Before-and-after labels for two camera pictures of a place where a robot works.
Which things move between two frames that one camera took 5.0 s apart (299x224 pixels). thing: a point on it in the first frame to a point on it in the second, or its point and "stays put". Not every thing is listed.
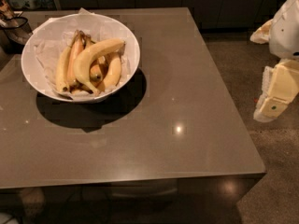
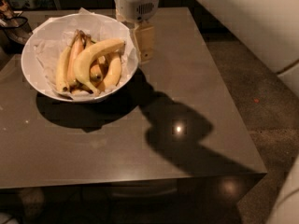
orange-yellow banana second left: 76,50 stays put
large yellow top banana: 85,57 stays put
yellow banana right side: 113,75 stays put
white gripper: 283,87 to 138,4
